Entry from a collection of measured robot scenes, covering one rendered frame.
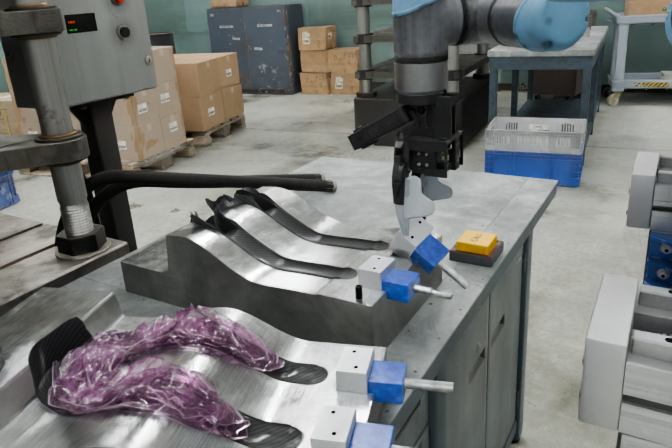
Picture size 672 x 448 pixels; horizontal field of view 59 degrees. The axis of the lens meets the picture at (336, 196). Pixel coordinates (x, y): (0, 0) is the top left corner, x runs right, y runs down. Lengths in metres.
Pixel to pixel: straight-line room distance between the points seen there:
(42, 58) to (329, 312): 0.76
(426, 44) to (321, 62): 6.88
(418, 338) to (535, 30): 0.46
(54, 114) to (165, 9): 8.24
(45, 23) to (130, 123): 3.43
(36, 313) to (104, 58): 0.80
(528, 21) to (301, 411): 0.50
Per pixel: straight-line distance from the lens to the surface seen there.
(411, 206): 0.88
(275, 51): 7.84
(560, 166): 4.03
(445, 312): 0.97
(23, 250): 1.49
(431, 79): 0.83
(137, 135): 4.68
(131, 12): 1.60
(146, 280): 1.09
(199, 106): 5.44
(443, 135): 0.85
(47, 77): 1.30
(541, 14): 0.72
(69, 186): 1.34
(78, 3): 1.51
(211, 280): 0.97
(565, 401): 2.14
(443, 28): 0.83
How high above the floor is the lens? 1.29
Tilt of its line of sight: 19 degrees down
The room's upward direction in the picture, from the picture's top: 4 degrees counter-clockwise
